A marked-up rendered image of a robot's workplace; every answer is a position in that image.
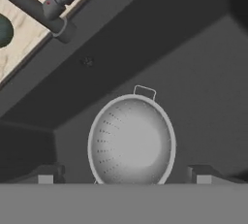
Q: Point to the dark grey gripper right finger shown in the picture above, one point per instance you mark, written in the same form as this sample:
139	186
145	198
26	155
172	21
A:
203	172

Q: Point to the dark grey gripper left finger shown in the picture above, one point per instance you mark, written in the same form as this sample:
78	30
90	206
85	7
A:
48	173

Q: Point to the grey metal colander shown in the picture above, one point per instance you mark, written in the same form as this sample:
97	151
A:
132	144

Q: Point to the dark grey sink basin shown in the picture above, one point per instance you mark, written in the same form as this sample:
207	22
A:
168	59

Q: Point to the dark grey sink faucet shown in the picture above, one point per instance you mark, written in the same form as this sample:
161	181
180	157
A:
48	6

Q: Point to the dark green round fruit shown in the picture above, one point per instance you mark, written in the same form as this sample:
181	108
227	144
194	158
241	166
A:
4	30

